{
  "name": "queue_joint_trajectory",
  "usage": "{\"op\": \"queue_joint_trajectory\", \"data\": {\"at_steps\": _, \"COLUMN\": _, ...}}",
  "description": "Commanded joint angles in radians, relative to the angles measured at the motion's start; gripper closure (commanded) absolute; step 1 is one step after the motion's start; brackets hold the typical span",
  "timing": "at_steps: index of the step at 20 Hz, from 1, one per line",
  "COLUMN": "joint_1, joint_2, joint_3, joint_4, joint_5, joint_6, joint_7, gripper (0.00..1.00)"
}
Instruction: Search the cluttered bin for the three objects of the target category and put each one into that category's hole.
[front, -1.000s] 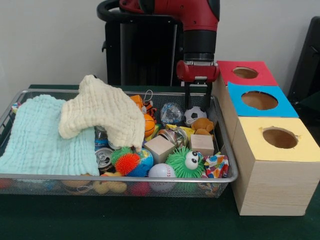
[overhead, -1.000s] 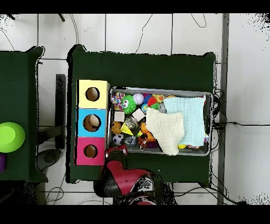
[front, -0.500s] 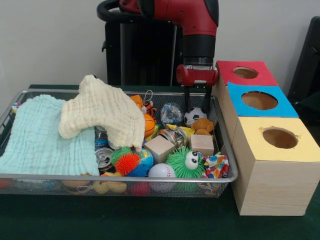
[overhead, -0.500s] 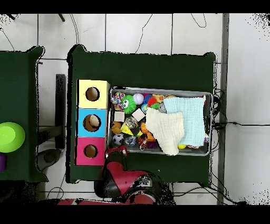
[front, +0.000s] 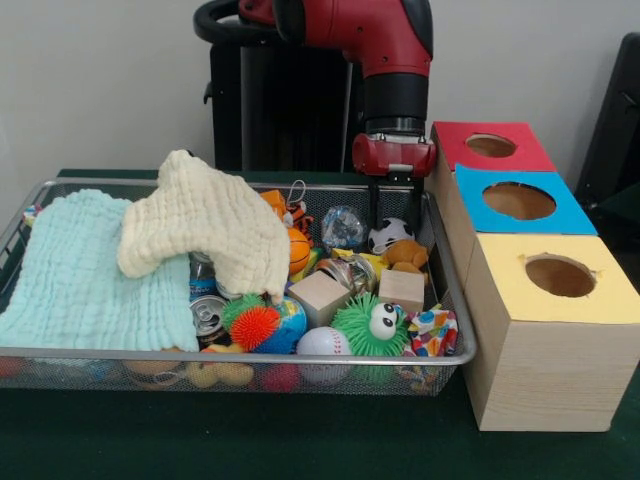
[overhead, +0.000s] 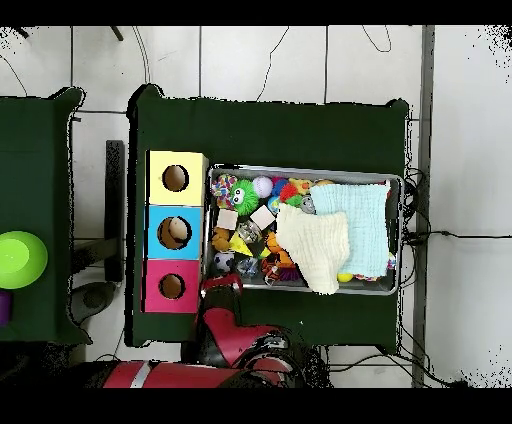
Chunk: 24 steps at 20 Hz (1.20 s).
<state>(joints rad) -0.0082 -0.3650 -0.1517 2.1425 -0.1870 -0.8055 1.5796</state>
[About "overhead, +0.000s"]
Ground cream muslin cloth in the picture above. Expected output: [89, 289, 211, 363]
[274, 202, 352, 296]

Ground lime green plastic bowl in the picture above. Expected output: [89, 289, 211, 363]
[0, 230, 49, 290]

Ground wooden box with three holes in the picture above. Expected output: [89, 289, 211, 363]
[141, 149, 210, 314]

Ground shallow metal mesh bin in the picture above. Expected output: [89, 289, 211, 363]
[201, 163, 404, 297]

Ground black and white soccer ball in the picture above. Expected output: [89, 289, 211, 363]
[212, 251, 236, 274]

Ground yellow cheese wedge toy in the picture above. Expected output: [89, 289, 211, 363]
[228, 231, 255, 258]

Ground plain wooden cube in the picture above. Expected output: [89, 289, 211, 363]
[216, 208, 240, 231]
[249, 204, 277, 232]

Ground green fuzzy googly-eyed toy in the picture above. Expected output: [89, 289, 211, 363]
[228, 178, 261, 217]

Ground white toy baseball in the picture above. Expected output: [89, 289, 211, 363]
[252, 175, 274, 199]

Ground grey round base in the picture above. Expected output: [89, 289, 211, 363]
[69, 281, 119, 326]

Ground black upright panel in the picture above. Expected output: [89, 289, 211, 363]
[104, 139, 126, 283]

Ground light blue muslin cloth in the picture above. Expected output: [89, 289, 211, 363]
[309, 181, 392, 278]

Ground purple object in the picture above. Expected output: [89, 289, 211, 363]
[0, 290, 12, 327]

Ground black power cable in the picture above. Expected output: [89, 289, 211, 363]
[402, 229, 512, 246]

